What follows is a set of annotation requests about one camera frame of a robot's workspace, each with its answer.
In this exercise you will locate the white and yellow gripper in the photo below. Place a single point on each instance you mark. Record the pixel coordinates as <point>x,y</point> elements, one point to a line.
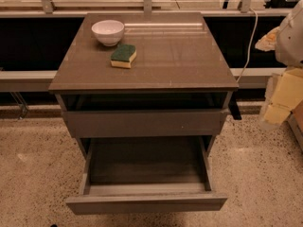
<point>291,42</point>

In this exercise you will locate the grey drawer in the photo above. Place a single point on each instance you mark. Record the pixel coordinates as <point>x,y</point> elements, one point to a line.
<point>145,175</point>
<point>147,123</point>

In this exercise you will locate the grey top drawer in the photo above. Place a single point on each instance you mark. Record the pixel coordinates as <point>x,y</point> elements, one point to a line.
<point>147,123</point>

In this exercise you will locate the white ceramic bowl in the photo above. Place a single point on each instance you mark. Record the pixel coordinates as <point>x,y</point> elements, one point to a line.
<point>108,32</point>

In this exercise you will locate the metal railing frame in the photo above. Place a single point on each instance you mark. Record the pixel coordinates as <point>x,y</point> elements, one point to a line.
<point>233,31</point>

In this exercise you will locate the cardboard box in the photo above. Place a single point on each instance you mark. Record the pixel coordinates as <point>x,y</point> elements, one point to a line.
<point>296,123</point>

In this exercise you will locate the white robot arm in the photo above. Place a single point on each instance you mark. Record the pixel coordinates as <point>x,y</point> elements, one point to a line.
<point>287,39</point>

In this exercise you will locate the grey drawer cabinet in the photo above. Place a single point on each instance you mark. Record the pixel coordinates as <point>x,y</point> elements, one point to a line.
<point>178,65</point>

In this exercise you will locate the green and yellow sponge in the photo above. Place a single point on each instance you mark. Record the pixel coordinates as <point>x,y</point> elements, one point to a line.
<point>123,56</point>

